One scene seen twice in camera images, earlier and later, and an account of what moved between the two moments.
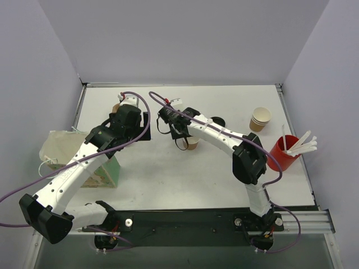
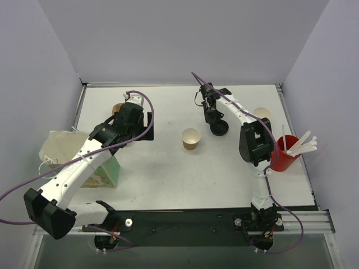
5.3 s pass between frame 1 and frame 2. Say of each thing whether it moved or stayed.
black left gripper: stayed
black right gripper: moved
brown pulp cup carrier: stayed
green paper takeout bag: stayed
